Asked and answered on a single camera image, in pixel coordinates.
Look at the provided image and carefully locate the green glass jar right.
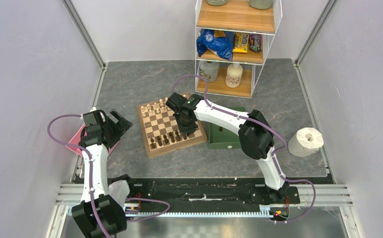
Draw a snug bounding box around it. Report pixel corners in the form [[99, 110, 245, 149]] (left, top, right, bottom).
[[249, 0, 273, 10]]

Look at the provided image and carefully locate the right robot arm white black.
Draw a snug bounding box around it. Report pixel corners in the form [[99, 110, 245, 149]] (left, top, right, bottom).
[[165, 92, 289, 203]]

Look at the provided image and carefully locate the aluminium rail frame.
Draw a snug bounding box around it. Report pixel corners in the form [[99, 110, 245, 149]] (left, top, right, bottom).
[[56, 184, 353, 218]]

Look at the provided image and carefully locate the green tray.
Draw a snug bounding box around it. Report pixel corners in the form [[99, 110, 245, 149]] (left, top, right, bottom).
[[195, 104, 248, 149]]

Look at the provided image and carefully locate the cream patterned bottle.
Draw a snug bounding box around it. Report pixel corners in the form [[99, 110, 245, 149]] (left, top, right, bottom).
[[225, 63, 243, 88]]

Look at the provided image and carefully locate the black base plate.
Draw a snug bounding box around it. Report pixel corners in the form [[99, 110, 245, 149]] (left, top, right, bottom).
[[109, 177, 301, 205]]

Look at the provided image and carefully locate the green glass jar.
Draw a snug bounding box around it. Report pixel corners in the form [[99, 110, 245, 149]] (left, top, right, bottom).
[[249, 0, 273, 10], [206, 0, 228, 6]]

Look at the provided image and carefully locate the clear patterned jug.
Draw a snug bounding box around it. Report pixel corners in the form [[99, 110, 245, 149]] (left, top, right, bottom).
[[199, 61, 220, 82]]

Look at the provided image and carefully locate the brown candy bag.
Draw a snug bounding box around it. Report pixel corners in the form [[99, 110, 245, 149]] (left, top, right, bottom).
[[249, 33, 263, 53]]

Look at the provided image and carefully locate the wire shelf with wood boards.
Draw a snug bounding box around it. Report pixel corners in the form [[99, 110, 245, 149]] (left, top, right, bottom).
[[195, 0, 282, 98]]

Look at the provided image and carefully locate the green glass jar left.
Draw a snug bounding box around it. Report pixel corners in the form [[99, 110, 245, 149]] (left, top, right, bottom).
[[206, 0, 228, 6]]

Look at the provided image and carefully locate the blue snack bag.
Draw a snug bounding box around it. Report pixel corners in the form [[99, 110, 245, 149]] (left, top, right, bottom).
[[196, 29, 234, 61]]

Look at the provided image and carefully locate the yellow candy bag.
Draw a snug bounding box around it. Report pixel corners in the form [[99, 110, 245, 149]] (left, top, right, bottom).
[[232, 33, 249, 53]]

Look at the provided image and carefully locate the pink box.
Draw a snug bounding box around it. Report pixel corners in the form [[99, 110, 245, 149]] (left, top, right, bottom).
[[66, 125, 119, 157]]

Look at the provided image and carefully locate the wooden chess board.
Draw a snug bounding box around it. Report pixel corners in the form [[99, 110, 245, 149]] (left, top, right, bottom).
[[136, 97, 208, 158]]

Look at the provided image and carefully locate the white paper roll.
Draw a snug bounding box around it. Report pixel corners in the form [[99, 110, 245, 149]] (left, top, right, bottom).
[[288, 127, 324, 157]]

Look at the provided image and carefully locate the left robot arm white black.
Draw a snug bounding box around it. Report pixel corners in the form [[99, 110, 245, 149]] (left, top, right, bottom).
[[72, 107, 133, 238]]

